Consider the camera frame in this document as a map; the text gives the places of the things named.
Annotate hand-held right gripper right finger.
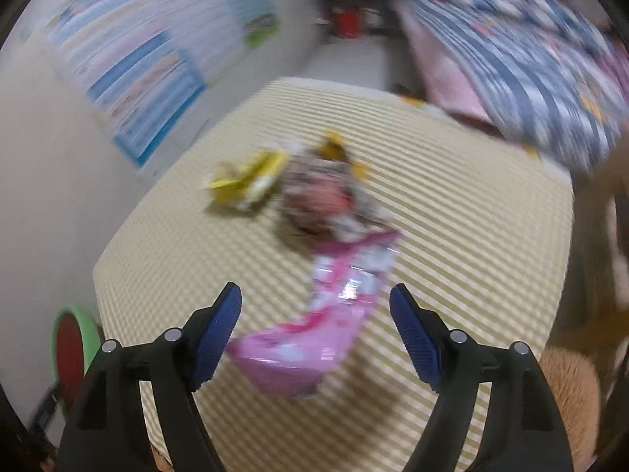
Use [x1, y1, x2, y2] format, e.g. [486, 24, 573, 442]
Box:
[389, 282, 576, 472]

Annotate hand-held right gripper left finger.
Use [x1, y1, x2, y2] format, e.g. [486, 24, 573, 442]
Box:
[58, 282, 243, 472]

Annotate long pink snack bag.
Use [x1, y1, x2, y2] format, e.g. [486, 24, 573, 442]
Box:
[226, 230, 401, 399]

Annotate red bin with green rim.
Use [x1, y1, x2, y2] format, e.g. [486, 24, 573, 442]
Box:
[51, 307, 104, 416]

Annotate yellow checked table mat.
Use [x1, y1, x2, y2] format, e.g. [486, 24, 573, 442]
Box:
[93, 77, 576, 472]

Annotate brown fuzzy cushion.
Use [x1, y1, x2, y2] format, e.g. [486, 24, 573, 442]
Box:
[541, 347, 603, 458]

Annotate yellow snack wrapper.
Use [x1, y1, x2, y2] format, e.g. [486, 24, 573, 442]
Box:
[204, 150, 288, 212]

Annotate crumpled brown snack wrapper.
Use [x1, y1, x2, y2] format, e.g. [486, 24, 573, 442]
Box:
[278, 130, 394, 244]

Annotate blue printed blanket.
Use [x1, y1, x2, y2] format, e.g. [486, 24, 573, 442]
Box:
[393, 0, 629, 173]

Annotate red bucket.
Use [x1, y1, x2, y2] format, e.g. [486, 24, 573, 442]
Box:
[333, 7, 363, 39]

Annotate blue striped wall poster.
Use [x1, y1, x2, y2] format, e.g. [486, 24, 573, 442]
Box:
[42, 0, 207, 168]

